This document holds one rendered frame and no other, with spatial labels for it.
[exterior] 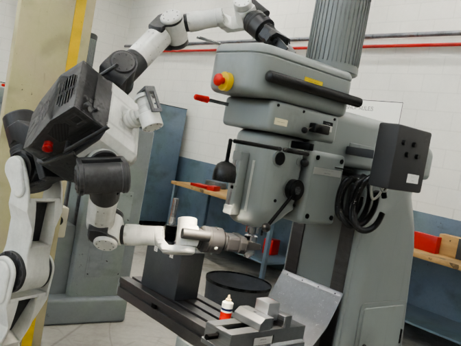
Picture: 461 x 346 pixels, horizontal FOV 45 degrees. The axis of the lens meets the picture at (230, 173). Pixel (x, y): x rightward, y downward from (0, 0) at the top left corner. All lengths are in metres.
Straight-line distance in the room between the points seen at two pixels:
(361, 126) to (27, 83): 1.92
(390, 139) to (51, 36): 2.12
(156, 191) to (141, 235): 7.41
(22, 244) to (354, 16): 1.38
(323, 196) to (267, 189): 0.25
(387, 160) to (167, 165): 7.62
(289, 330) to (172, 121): 7.54
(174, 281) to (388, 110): 4.94
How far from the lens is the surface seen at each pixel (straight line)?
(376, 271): 2.23
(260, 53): 1.74
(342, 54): 2.05
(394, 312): 2.38
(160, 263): 2.26
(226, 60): 1.82
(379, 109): 6.87
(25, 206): 1.96
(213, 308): 2.23
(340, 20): 2.07
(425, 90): 6.59
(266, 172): 1.82
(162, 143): 9.20
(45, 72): 3.34
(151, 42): 2.01
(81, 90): 1.70
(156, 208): 9.34
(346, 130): 2.05
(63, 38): 3.38
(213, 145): 8.92
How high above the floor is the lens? 1.57
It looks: 3 degrees down
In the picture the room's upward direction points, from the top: 10 degrees clockwise
